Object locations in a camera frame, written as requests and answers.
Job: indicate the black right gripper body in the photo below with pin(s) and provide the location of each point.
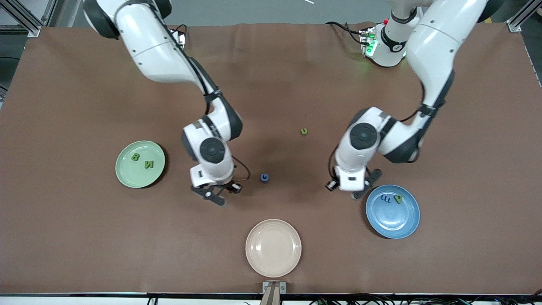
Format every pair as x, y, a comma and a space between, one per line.
229, 185

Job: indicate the blue capital letter G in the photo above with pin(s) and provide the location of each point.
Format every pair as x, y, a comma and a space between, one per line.
264, 181

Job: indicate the blue lowercase letter m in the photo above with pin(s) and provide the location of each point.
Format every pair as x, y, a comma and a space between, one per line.
386, 200

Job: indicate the green lowercase letter p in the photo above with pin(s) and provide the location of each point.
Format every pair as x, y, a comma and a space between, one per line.
398, 198

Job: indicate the green capital letter N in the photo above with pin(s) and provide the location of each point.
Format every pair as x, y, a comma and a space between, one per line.
148, 164

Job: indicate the green capital letter B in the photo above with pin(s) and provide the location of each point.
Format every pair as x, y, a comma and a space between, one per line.
135, 157

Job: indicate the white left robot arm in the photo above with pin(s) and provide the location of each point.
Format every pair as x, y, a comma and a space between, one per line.
436, 38

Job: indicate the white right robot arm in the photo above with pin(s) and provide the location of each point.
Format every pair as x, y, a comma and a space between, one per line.
156, 51

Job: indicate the blue plate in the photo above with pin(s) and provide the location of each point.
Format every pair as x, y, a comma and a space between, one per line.
393, 220

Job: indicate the beige plate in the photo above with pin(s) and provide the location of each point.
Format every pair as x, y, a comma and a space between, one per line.
273, 248

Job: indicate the green plate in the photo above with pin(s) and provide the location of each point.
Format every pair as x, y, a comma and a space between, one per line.
133, 173

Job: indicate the brown table cover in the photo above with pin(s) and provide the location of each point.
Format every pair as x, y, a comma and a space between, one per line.
279, 76

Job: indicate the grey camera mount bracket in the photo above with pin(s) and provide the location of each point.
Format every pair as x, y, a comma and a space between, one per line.
274, 292

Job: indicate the aluminium frame profile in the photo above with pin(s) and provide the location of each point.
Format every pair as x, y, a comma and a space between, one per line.
31, 29
514, 23

